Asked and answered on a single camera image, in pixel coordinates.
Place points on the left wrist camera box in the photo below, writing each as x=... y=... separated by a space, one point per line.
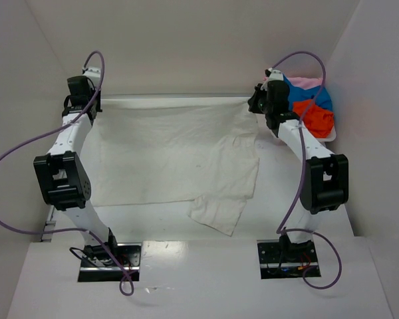
x=92 y=72

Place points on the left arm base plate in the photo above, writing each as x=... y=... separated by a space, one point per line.
x=104 y=269

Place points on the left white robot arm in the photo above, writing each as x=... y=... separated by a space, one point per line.
x=64 y=182

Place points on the pink plastic basket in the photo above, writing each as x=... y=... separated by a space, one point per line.
x=331 y=136

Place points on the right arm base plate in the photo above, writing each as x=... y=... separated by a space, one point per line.
x=279 y=260

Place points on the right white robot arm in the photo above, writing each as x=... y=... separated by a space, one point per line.
x=323 y=185

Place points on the orange t shirt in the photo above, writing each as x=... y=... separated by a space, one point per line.
x=317 y=120

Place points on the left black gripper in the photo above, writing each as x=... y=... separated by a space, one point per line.
x=80 y=86

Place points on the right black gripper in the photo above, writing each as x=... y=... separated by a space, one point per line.
x=256 y=102

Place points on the white t shirt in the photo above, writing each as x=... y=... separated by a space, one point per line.
x=203 y=154

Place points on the blue t shirt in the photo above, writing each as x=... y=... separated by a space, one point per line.
x=302 y=89

